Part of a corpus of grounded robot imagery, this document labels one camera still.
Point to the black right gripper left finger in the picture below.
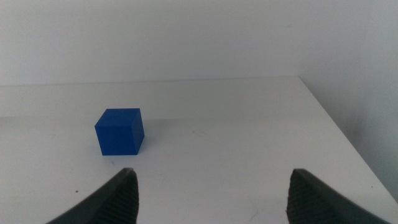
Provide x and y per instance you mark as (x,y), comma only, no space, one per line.
(115,202)

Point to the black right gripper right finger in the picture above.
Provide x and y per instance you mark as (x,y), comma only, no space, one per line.
(317,205)

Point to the blue cube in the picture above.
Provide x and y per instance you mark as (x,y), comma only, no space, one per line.
(118,133)

